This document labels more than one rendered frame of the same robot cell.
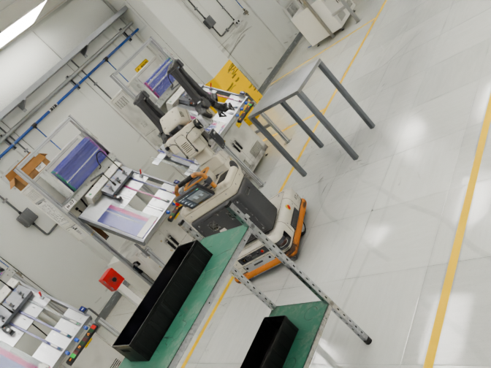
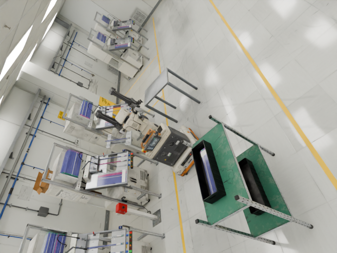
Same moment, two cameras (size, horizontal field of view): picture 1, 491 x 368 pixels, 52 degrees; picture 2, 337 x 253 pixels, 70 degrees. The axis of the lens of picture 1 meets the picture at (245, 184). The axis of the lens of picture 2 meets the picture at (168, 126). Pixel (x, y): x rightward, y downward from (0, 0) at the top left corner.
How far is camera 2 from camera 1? 126 cm
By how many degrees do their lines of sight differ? 19
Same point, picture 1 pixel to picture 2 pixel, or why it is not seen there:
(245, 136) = not seen: hidden behind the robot
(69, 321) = (117, 237)
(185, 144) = (133, 124)
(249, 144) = not seen: hidden behind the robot
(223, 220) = (167, 149)
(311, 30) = (129, 71)
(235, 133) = not seen: hidden behind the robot
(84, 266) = (83, 221)
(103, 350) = (134, 244)
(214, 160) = (148, 126)
